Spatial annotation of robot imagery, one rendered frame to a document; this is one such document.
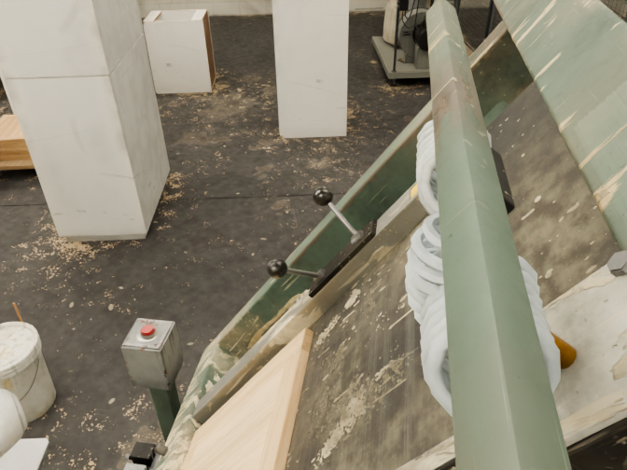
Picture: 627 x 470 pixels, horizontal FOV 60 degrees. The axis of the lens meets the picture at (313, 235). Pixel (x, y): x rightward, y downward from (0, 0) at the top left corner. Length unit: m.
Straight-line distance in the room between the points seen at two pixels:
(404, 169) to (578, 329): 0.83
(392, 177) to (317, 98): 3.55
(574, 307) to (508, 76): 0.76
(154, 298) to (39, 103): 1.23
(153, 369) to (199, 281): 1.65
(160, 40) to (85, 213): 2.67
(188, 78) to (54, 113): 2.76
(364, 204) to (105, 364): 1.99
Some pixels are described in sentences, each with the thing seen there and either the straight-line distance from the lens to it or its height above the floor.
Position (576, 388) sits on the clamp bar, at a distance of 0.36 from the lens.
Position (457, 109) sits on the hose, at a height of 1.94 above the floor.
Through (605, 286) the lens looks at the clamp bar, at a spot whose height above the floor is 1.83.
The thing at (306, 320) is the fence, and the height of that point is 1.27.
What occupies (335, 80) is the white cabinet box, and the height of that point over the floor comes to 0.50.
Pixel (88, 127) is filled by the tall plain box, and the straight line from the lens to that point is 3.37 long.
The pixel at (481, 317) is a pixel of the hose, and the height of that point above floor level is 1.94.
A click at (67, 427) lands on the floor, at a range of 2.76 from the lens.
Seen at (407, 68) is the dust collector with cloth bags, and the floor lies 0.16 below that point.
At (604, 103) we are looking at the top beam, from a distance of 0.54.
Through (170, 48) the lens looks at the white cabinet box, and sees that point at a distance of 5.91.
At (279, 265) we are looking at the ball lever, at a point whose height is 1.44.
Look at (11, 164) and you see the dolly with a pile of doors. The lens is 4.78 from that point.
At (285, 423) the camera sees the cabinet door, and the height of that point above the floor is 1.28.
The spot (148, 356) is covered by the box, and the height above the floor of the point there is 0.90.
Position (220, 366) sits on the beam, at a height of 0.89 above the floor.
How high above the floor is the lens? 2.05
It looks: 35 degrees down
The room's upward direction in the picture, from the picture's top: 1 degrees counter-clockwise
